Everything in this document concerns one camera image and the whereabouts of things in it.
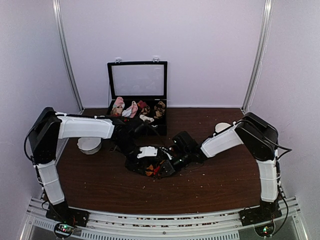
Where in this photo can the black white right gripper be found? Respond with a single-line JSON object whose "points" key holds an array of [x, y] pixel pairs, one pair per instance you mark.
{"points": [[170, 168]]}

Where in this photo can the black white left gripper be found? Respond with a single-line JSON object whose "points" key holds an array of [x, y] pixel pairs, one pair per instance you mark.
{"points": [[133, 165]]}

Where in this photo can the red orange argyle sock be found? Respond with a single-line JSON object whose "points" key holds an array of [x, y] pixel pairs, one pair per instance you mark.
{"points": [[153, 171]]}

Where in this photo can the beige brown argyle sock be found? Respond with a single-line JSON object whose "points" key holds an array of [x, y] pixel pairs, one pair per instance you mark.
{"points": [[159, 110]]}

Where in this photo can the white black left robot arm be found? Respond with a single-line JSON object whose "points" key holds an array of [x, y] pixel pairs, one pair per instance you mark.
{"points": [[46, 140]]}

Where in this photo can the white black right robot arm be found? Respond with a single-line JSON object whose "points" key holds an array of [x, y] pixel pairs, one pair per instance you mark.
{"points": [[259, 137]]}

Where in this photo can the white pink sock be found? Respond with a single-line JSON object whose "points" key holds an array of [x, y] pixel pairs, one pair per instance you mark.
{"points": [[131, 111]]}

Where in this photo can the white sock in box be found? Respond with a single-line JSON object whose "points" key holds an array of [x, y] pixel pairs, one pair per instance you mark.
{"points": [[146, 119]]}

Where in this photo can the pink rolled sock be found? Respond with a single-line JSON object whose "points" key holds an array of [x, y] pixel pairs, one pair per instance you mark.
{"points": [[118, 106]]}

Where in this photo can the brown patterned rolled sock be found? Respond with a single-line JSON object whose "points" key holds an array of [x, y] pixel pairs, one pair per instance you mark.
{"points": [[145, 111]]}

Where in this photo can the dark red rolled sock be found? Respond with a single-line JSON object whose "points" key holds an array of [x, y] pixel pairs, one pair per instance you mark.
{"points": [[141, 104]]}

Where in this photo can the white fluted bowl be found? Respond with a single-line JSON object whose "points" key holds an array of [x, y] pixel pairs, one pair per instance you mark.
{"points": [[89, 145]]}

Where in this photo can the white bowl dark outside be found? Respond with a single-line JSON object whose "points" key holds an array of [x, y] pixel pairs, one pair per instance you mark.
{"points": [[221, 126]]}

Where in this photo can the black box with glass lid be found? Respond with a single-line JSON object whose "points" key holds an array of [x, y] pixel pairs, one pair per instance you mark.
{"points": [[140, 80]]}

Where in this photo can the aluminium frame post right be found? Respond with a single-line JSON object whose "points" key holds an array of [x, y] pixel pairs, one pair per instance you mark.
{"points": [[261, 48]]}

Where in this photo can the aluminium frame post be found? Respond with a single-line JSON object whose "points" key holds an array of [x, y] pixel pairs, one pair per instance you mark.
{"points": [[261, 48], [65, 53]]}

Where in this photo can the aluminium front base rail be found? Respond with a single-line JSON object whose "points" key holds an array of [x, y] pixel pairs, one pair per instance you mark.
{"points": [[219, 225]]}

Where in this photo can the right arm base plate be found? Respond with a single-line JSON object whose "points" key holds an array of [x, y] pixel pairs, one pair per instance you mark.
{"points": [[265, 212]]}

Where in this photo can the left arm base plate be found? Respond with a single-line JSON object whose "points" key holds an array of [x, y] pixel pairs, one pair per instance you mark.
{"points": [[61, 212]]}

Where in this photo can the aluminium frame post left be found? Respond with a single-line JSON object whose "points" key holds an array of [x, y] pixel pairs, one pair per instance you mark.
{"points": [[65, 53]]}

